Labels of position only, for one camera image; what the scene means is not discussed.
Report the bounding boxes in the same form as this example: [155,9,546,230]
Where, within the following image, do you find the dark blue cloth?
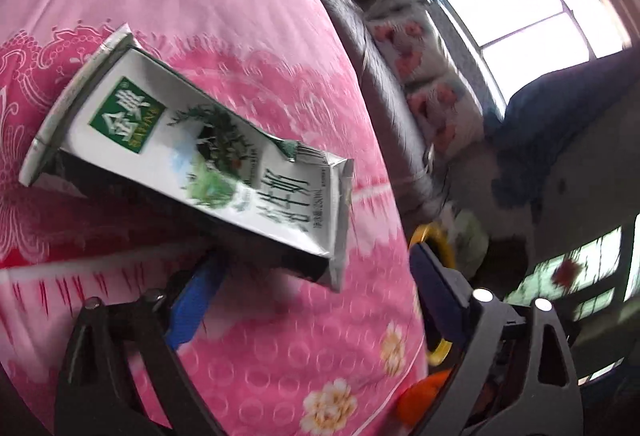
[480,51,640,217]

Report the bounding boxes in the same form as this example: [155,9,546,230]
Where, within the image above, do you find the glass panel door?
[520,226,640,322]

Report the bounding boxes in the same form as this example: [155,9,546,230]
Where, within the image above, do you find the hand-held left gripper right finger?
[409,243,586,436]

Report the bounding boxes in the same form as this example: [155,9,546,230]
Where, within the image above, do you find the orange plastic object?
[397,368,451,422]

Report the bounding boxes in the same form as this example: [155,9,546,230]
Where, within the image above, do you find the white green milk carton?
[19,22,356,293]

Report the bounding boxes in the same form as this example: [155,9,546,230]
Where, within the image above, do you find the pink floral blanket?
[0,0,431,436]

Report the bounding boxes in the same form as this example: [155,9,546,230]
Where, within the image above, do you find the yellow ring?
[409,223,458,364]

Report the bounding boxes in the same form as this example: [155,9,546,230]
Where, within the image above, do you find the window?
[435,0,631,102]

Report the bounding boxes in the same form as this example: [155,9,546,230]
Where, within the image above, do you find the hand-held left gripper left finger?
[54,251,231,436]

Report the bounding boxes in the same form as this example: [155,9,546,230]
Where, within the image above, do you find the grey bed sheet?
[260,0,441,217]

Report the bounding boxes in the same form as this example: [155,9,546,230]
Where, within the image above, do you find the pale green cloth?
[450,211,491,277]

